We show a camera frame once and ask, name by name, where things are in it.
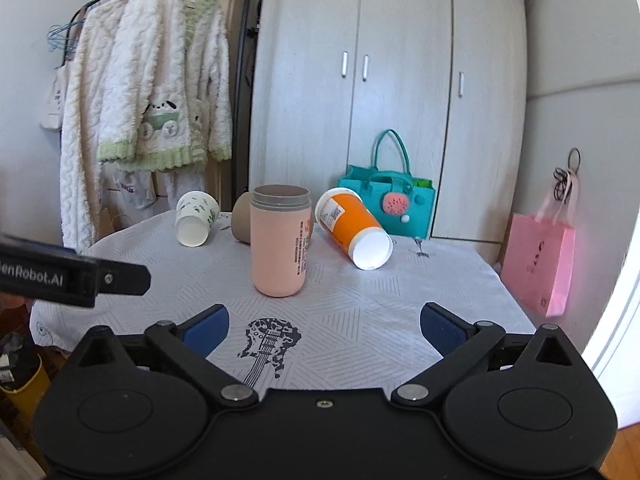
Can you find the orange cup with white rim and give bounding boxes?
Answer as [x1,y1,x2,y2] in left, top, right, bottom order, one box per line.
[315,187,393,271]

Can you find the pink cup with grey rim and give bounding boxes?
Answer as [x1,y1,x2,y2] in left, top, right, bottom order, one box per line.
[250,185,315,298]

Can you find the teal felt handbag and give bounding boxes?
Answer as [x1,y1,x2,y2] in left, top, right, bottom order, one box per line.
[337,129,437,241]

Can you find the blue wire hangers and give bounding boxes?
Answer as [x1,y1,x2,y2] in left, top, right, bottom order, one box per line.
[47,10,87,54]

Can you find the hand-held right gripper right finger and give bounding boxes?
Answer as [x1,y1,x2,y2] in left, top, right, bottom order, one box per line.
[391,302,586,407]

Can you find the white fleece robe green trim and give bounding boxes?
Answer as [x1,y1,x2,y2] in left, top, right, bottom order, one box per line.
[60,0,234,253]

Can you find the white hanging pants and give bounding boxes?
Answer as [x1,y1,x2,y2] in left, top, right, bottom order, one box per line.
[102,162,207,211]

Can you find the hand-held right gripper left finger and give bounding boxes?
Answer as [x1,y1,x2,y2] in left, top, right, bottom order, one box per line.
[67,304,260,407]

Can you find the white hanging cloth tag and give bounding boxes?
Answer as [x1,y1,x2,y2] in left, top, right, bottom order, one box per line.
[40,62,69,131]

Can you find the grey wooden wardrobe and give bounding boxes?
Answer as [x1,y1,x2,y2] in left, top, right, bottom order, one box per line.
[248,0,531,261]

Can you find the white guitar print tablecloth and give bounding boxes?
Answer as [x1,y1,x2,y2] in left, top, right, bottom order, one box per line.
[30,207,538,396]

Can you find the dark cloth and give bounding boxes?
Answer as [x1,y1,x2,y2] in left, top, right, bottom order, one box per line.
[0,332,36,386]

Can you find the yellow bin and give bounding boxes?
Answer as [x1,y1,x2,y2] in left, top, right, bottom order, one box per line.
[0,354,51,423]

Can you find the brown cup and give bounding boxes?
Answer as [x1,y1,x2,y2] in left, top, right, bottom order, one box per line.
[231,191,256,245]

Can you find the white leaf print paper cup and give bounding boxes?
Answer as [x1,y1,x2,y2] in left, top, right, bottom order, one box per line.
[175,190,221,248]

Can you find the white door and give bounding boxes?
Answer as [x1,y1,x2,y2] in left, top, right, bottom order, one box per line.
[582,252,640,391]

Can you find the black hair ties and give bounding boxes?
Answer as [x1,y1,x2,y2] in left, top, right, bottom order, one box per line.
[553,147,582,201]

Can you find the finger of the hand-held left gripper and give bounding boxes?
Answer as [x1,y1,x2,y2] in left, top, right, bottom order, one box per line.
[96,261,152,297]

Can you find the pink paper bag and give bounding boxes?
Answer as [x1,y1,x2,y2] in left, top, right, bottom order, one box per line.
[501,180,576,317]

